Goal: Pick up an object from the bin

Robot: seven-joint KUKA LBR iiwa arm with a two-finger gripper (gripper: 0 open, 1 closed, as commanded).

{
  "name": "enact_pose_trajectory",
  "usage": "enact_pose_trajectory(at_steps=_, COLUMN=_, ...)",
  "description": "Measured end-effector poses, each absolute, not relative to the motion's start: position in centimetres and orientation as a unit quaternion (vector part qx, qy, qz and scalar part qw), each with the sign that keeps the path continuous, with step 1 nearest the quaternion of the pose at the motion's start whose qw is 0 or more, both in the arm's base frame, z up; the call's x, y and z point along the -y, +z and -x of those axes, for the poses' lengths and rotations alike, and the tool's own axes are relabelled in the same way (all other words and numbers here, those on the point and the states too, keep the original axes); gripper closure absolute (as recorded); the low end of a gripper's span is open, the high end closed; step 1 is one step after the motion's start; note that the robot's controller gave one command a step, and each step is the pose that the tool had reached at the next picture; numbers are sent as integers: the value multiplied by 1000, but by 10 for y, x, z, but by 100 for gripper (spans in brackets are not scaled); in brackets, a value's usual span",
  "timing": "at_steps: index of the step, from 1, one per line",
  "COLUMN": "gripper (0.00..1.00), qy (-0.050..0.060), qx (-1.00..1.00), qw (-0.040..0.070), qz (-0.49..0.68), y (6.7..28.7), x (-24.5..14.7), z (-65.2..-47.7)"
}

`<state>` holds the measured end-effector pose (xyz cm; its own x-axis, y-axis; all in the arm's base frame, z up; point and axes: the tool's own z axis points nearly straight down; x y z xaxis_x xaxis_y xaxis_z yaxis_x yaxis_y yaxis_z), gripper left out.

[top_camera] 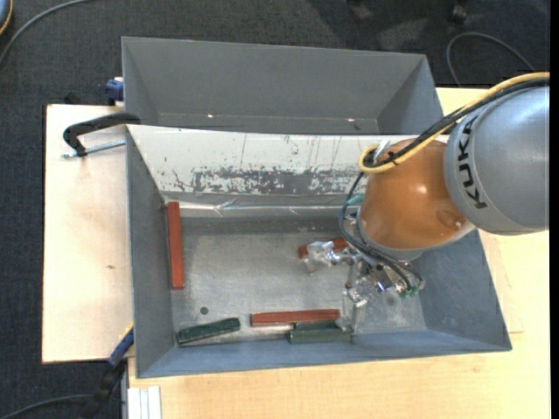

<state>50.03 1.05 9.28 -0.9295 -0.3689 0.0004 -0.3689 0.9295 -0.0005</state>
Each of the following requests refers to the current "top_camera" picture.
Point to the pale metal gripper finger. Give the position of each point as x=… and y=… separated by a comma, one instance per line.
x=357, y=294
x=322, y=255

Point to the red-brown flat block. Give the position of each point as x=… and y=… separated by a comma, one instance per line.
x=338, y=245
x=292, y=317
x=175, y=242

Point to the dark green flat block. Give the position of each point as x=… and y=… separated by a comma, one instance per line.
x=319, y=334
x=207, y=330

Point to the grey metal bin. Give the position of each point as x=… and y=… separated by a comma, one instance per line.
x=262, y=269

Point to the pale wood board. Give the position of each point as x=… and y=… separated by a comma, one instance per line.
x=83, y=234

